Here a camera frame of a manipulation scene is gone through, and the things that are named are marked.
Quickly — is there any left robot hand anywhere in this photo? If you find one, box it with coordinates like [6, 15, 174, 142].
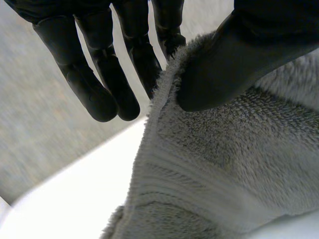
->
[4, 0, 319, 123]

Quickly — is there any grey towel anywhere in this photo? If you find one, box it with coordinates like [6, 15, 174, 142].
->
[99, 31, 319, 239]

